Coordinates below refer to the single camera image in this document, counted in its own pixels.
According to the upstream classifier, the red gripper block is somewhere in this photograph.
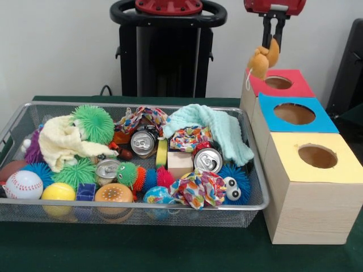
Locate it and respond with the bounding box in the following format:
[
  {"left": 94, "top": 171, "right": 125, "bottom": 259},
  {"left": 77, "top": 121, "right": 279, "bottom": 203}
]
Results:
[{"left": 243, "top": 0, "right": 307, "bottom": 54}]

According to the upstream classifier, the tan plush animal toy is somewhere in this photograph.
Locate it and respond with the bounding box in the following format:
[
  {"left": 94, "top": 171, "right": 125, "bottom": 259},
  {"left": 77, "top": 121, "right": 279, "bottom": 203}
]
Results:
[{"left": 245, "top": 38, "right": 280, "bottom": 91}]

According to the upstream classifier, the light blue muslin cloth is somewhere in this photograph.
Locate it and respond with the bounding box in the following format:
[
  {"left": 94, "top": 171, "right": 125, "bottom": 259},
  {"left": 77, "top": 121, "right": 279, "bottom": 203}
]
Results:
[{"left": 163, "top": 104, "right": 255, "bottom": 167}]

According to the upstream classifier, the colourful rope knot toy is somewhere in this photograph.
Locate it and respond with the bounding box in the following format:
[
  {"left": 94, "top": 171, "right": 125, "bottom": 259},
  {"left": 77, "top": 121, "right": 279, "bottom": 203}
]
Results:
[{"left": 169, "top": 168, "right": 227, "bottom": 210}]

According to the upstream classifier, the green spiky ball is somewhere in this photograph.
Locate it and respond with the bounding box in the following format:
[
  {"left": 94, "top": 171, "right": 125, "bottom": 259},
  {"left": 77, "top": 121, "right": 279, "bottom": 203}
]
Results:
[{"left": 70, "top": 105, "right": 116, "bottom": 145}]

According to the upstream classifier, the cream muslin cloth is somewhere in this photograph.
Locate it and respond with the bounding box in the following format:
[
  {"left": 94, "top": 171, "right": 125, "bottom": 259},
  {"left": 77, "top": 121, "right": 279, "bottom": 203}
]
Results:
[{"left": 38, "top": 115, "right": 119, "bottom": 173}]

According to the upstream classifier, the wooden three-hole box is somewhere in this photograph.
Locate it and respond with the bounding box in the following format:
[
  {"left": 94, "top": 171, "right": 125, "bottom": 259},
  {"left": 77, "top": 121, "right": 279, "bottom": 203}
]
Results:
[{"left": 239, "top": 68, "right": 363, "bottom": 245}]

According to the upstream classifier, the shallow clear mesh bin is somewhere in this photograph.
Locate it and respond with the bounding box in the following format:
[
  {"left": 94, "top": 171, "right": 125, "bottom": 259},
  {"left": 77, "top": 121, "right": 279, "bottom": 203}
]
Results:
[{"left": 0, "top": 101, "right": 269, "bottom": 229}]

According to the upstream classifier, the black stand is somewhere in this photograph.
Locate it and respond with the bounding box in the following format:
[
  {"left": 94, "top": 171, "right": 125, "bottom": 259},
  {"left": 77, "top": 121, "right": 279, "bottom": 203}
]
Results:
[{"left": 326, "top": 18, "right": 363, "bottom": 114}]

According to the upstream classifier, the green covered side table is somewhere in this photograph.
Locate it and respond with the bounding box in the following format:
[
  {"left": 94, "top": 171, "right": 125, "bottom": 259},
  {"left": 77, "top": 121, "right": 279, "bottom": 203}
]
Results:
[{"left": 339, "top": 102, "right": 363, "bottom": 137}]

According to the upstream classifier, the crushed drink can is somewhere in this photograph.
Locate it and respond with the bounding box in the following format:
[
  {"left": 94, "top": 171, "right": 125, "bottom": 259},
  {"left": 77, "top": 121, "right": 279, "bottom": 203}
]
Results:
[
  {"left": 130, "top": 126, "right": 158, "bottom": 156},
  {"left": 192, "top": 141, "right": 224, "bottom": 175}
]

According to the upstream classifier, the blue spiky ball with eyes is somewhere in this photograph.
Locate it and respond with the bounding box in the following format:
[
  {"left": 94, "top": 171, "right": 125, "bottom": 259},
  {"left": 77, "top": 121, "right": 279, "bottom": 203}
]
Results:
[{"left": 218, "top": 164, "right": 250, "bottom": 206}]

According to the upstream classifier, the multicolour spiky caterpillar toy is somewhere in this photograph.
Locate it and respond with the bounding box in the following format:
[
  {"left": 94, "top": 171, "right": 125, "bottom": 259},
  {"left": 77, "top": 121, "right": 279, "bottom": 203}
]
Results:
[{"left": 116, "top": 161, "right": 176, "bottom": 199}]

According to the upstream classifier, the burger toy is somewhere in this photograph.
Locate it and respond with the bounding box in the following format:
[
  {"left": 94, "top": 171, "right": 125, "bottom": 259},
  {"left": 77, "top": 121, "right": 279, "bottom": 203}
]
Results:
[{"left": 94, "top": 183, "right": 134, "bottom": 203}]

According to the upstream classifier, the dark green table cloth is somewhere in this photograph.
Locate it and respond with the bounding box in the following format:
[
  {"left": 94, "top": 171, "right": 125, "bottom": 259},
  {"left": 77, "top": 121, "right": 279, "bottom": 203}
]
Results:
[{"left": 0, "top": 95, "right": 363, "bottom": 272}]

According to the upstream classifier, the white baseball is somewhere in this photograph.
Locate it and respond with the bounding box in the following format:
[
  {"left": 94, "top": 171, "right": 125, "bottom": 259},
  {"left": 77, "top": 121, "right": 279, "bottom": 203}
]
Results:
[{"left": 3, "top": 169, "right": 44, "bottom": 199}]

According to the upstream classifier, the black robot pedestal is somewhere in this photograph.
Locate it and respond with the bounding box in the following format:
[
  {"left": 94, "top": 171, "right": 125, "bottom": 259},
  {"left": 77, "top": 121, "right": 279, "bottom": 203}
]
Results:
[{"left": 109, "top": 0, "right": 228, "bottom": 97}]

